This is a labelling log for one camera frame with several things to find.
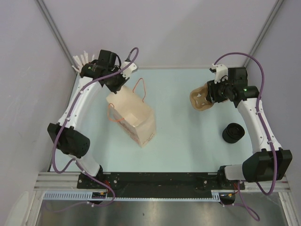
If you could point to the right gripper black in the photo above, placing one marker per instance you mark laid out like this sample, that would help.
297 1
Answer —
212 94

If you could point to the aluminium frame post left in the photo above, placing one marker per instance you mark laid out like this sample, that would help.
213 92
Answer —
55 31

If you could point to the white paper takeout bag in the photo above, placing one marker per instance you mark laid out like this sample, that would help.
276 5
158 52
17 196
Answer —
128 109

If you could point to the brown pulp cup carrier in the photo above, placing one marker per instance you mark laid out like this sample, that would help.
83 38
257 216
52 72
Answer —
198 98

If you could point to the aluminium frame post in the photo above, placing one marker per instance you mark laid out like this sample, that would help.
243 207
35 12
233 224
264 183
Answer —
55 31
266 26

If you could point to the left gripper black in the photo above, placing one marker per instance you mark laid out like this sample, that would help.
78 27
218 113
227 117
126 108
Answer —
114 89

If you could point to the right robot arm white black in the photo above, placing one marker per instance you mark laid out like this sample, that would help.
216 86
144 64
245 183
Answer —
269 161

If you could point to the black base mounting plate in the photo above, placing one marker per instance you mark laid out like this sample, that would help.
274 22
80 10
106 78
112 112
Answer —
164 185

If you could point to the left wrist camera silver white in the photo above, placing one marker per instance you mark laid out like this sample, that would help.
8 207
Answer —
128 68

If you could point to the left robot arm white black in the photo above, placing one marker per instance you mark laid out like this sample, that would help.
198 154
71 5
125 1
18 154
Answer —
70 143

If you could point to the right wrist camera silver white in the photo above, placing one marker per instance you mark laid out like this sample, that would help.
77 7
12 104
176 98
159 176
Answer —
220 71

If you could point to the aluminium frame post right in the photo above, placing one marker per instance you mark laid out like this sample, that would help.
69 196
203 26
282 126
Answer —
266 26

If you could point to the wrist camera silver white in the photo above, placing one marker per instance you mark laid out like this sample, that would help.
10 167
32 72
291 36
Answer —
128 68
220 71

